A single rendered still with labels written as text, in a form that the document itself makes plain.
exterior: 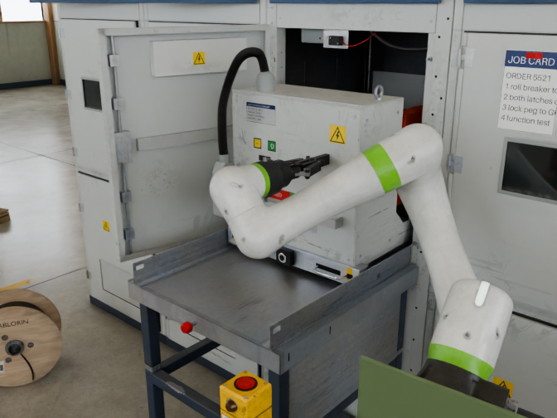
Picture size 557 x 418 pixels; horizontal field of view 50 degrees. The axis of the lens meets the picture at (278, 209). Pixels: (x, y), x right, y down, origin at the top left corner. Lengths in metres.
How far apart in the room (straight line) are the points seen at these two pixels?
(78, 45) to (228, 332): 1.91
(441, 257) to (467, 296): 0.23
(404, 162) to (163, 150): 0.93
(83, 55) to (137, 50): 1.16
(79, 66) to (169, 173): 1.21
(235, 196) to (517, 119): 0.79
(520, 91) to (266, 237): 0.78
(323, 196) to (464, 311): 0.40
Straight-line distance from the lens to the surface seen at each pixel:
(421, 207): 1.52
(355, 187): 1.38
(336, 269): 1.79
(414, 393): 1.14
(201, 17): 2.44
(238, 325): 1.61
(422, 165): 1.41
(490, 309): 1.26
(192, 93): 2.06
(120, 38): 1.94
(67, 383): 3.02
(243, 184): 1.39
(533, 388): 1.97
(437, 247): 1.48
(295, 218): 1.37
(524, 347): 1.92
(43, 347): 2.98
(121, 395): 2.87
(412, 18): 1.86
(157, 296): 1.80
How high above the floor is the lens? 1.65
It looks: 19 degrees down
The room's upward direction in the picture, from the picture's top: straight up
